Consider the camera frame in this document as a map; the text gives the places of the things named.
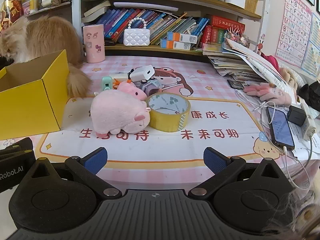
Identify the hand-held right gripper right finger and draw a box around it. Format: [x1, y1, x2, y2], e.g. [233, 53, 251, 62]
[188, 147, 293, 200]

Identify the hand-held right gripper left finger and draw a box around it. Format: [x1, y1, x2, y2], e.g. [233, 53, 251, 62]
[24, 147, 123, 200]

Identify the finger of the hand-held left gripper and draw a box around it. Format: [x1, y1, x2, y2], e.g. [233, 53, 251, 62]
[0, 137, 33, 157]

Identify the yellow cardboard box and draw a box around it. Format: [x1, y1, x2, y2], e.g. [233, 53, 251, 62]
[0, 49, 70, 140]

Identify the large pink plush pig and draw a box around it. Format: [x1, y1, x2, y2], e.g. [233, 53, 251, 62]
[90, 89, 152, 134]

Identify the yellow tape roll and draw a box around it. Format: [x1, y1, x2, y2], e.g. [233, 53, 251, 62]
[146, 92, 192, 133]

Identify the mint green small toy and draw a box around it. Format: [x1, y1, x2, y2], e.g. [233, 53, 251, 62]
[101, 76, 113, 92]

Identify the small pink plush toy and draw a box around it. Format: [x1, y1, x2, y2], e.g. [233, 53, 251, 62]
[114, 79, 148, 102]

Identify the purple toy camera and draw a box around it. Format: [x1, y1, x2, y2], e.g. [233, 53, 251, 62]
[139, 78, 163, 97]

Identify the pink cartoon desk mat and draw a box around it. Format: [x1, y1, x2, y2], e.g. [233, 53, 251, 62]
[0, 55, 320, 200]

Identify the black smartphone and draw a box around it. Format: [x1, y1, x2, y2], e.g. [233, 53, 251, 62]
[265, 106, 295, 151]

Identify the dark printed card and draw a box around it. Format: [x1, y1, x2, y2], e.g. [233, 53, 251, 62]
[227, 79, 245, 90]

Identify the pink fuzzy glove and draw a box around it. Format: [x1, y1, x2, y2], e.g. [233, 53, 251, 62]
[244, 83, 292, 105]

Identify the black power adapter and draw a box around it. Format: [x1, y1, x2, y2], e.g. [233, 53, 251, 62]
[287, 105, 307, 127]

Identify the beige fuzzy cuff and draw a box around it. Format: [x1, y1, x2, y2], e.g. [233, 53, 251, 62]
[262, 190, 320, 240]

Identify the white charger plug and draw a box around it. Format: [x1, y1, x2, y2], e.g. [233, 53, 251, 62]
[128, 65, 156, 83]

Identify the white power strip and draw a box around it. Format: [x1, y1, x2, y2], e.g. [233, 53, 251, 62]
[299, 102, 317, 140]

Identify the stack of papers and magazines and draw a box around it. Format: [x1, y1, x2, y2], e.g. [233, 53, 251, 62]
[226, 38, 299, 104]

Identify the fluffy ginger cat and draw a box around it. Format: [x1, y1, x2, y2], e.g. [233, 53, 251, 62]
[0, 15, 93, 98]

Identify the pink sticker tumbler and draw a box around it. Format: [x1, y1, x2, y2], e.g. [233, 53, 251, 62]
[82, 24, 106, 63]

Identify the black cloth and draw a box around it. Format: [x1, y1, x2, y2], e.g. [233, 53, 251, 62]
[297, 81, 320, 110]

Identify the red book set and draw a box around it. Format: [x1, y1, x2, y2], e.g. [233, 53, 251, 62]
[200, 26, 225, 48]

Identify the glittery hair ornament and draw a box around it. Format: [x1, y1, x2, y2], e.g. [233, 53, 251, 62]
[225, 29, 250, 48]

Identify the white quilted pearl handbag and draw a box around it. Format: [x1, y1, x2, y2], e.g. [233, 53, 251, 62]
[124, 17, 151, 47]

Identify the red gold foil decoration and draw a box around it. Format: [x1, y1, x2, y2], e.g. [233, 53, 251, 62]
[0, 0, 28, 30]

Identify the red boxed dictionary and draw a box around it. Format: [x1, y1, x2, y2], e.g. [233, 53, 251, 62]
[209, 15, 245, 32]

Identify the stack of thick books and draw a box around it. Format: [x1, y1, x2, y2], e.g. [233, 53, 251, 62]
[81, 0, 112, 23]

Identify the row of colourful books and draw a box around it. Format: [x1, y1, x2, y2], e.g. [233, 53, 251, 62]
[96, 8, 210, 46]

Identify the white flat board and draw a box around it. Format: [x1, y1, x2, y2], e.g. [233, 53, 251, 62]
[114, 2, 179, 12]

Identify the white charging cable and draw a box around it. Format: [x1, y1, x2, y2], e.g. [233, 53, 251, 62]
[282, 135, 313, 193]

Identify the colourful wall chart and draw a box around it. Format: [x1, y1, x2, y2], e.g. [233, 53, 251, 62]
[301, 12, 320, 78]

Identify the alphabet wall poster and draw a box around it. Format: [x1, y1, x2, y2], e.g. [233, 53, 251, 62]
[275, 0, 313, 68]

